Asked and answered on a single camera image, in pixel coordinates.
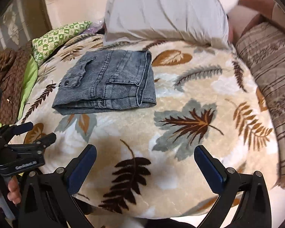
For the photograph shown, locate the striped floral brown quilt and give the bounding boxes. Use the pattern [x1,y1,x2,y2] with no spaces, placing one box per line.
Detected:
[235,22,285,189]

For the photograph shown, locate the green patterned pillow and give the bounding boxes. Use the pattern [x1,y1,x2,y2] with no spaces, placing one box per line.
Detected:
[32,21,91,67]

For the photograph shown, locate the brown patterned cloth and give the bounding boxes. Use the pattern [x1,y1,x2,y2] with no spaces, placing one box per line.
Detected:
[0,41,32,125]

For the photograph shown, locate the pink brown pillow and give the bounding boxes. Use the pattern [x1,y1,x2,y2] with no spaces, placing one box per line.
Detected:
[227,0,275,45]

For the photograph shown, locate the person left hand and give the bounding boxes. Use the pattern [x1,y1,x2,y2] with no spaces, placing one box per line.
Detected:
[7,176,21,205]

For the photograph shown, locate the grey denim pants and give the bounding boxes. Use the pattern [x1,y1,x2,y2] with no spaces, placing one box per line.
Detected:
[52,49,156,115]

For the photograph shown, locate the cardboard box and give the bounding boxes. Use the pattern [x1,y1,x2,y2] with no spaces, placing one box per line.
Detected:
[261,0,285,29]

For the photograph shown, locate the grey pillow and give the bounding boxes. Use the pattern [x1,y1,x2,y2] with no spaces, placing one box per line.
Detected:
[104,0,229,49]

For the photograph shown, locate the lime green sheet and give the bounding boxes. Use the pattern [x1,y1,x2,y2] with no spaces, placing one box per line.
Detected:
[0,55,38,129]

